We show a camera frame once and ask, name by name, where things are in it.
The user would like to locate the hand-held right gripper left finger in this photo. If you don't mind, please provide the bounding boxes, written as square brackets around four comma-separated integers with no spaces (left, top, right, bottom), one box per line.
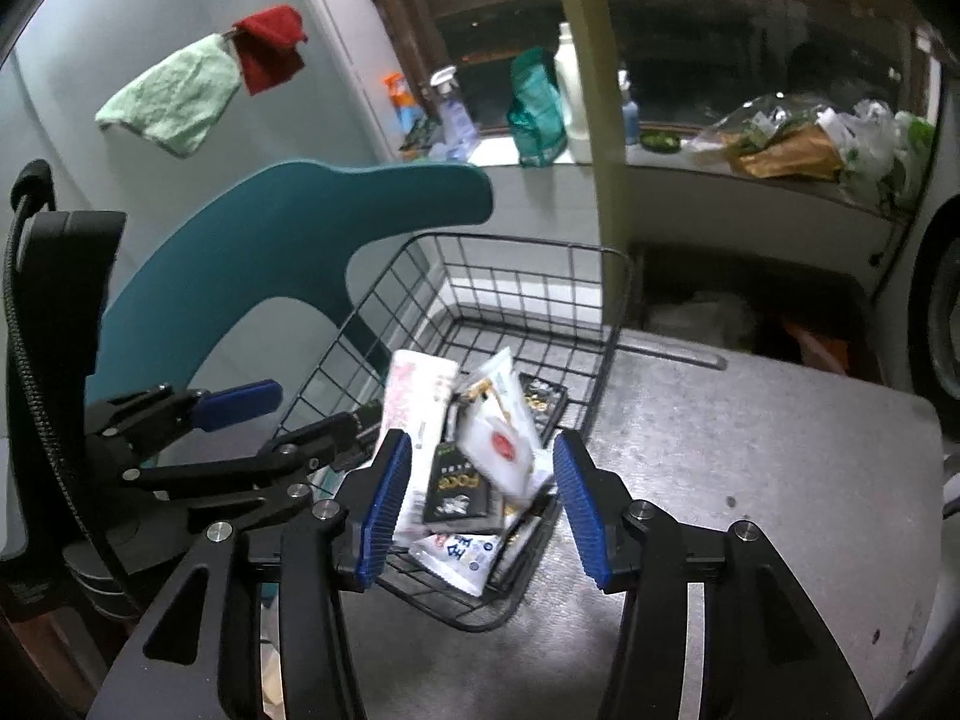
[90,431,415,720]

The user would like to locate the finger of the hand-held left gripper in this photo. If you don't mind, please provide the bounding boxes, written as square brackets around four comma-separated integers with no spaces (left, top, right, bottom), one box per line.
[84,380,284,470]
[120,403,385,533]

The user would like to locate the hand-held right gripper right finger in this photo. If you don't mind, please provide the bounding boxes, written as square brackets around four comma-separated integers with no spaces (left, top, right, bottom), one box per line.
[553,431,875,720]

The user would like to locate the pile of black tissue packs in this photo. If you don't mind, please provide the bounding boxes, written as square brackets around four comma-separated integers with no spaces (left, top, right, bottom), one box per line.
[420,371,571,593]

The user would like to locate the white cracker packet blue letters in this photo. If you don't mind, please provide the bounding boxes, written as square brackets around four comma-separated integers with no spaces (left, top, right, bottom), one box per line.
[409,532,502,597]

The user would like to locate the pink and white snack packet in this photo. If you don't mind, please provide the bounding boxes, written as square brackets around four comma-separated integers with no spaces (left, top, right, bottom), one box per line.
[379,349,460,541]

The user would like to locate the black wire basket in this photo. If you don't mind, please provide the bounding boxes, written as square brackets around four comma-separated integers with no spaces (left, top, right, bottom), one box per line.
[262,234,635,632]

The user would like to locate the teal chair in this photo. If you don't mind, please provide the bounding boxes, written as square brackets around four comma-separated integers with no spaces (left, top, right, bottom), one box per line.
[75,157,496,466]

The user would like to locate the light green cloth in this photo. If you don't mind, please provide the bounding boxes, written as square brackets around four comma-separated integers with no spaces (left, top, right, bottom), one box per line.
[95,41,242,160]

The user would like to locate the orange bag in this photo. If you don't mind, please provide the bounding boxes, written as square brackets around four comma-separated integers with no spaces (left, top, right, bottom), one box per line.
[784,322,852,372]

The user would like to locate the red cloth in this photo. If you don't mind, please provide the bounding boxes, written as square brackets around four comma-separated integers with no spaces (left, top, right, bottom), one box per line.
[231,5,310,96]

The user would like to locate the orange bottle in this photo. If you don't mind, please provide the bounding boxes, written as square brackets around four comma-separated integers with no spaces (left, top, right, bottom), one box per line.
[382,73,421,147]

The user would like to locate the white fridge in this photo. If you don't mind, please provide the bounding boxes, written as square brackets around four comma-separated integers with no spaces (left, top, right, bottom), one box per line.
[311,0,421,162]

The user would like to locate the clear spray bottle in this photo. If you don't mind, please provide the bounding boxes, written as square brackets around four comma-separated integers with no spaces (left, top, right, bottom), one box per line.
[429,66,479,158]

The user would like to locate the small blue bottle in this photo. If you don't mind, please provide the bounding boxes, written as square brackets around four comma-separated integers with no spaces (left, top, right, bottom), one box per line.
[619,71,642,147]

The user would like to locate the teal plastic bag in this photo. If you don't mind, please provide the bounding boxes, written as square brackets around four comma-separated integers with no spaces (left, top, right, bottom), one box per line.
[506,46,569,168]

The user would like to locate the white detergent bottle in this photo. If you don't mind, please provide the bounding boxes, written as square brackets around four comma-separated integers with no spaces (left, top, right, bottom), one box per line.
[553,21,597,164]

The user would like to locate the white washing machine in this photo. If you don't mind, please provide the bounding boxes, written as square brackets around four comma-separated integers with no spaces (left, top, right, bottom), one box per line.
[904,195,960,406]

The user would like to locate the brown paper bag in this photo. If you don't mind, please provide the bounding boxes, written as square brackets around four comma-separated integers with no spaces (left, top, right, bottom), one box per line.
[731,127,845,181]

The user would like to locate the plastic bags on counter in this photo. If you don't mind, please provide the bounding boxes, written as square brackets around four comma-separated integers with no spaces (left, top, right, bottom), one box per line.
[686,94,826,166]

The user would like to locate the white green plastic bag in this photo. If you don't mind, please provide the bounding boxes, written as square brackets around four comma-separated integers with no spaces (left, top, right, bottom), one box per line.
[821,99,938,211]

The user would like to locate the dark glass window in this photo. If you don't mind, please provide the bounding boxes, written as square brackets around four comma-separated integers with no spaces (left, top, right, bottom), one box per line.
[360,0,938,143]

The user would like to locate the black braided cable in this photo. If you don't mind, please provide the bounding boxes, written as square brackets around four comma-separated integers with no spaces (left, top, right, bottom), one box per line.
[0,191,83,541]

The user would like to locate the olive post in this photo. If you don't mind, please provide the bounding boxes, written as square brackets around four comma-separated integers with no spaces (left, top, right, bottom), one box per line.
[544,0,638,331]

